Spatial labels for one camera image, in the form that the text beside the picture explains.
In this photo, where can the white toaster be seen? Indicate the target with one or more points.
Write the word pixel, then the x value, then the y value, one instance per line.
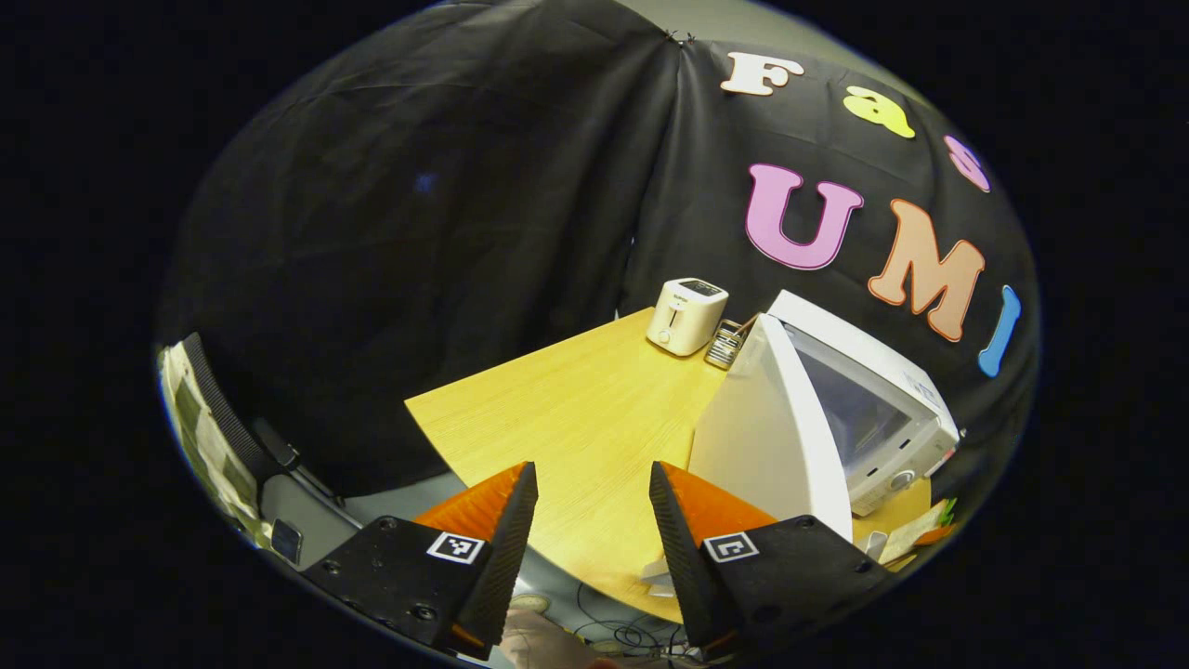
pixel 685 318

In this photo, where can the white microwave oven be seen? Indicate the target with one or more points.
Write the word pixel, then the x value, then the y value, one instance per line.
pixel 771 437

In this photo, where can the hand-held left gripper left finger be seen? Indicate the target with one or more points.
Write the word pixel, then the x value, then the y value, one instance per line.
pixel 506 557

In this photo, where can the patterned cloth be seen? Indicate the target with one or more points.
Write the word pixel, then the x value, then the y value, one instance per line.
pixel 209 446

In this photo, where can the sandwich with lettuce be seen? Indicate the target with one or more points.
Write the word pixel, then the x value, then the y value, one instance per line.
pixel 915 531

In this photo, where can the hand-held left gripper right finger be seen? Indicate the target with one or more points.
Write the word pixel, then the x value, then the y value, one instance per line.
pixel 683 557

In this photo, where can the black ribbed strip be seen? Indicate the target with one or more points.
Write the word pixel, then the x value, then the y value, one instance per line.
pixel 223 409

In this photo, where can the black backdrop cloth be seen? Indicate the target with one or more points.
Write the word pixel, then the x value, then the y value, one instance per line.
pixel 418 232

